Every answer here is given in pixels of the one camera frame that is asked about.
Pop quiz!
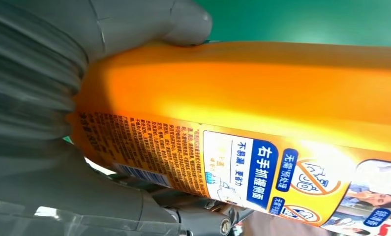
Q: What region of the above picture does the green table mat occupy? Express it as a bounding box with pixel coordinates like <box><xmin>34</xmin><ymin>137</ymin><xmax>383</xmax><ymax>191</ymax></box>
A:
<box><xmin>194</xmin><ymin>0</ymin><xmax>391</xmax><ymax>48</ymax></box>

